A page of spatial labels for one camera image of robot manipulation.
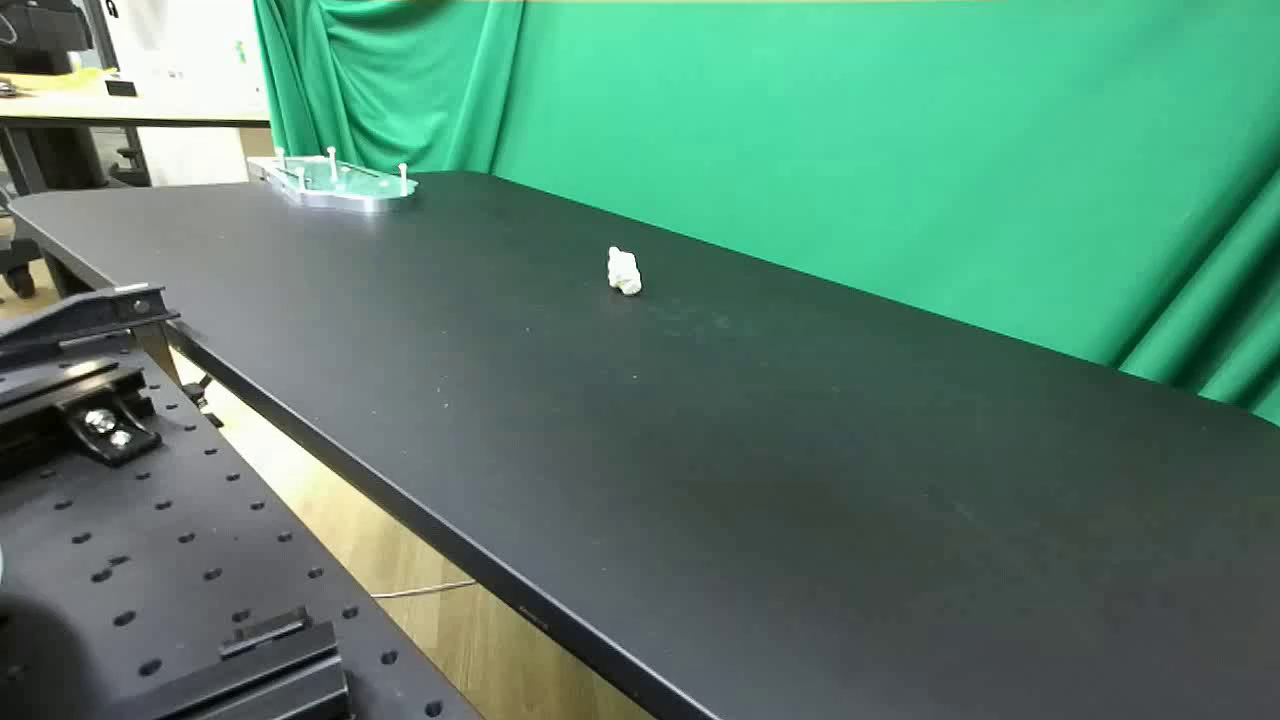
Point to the white toy figure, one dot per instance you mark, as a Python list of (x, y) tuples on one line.
[(623, 268)]

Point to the green fabric backdrop curtain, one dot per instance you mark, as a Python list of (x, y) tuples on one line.
[(852, 147)]

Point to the clear acrylic plate with posts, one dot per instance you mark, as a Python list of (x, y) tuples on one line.
[(332, 182)]

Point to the black rectangular block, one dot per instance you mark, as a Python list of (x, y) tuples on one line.
[(252, 673)]

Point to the black perforated breadboard base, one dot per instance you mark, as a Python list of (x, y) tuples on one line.
[(162, 562)]

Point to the black clamp with silver knob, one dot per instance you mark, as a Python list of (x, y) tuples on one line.
[(109, 429)]

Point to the white cabinet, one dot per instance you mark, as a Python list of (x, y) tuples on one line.
[(184, 52)]

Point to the small black box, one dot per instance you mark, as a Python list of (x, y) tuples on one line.
[(122, 84)]

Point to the light wooden desk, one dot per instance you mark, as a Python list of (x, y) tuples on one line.
[(82, 107)]

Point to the black equipment on desk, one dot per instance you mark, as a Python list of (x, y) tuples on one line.
[(44, 34)]

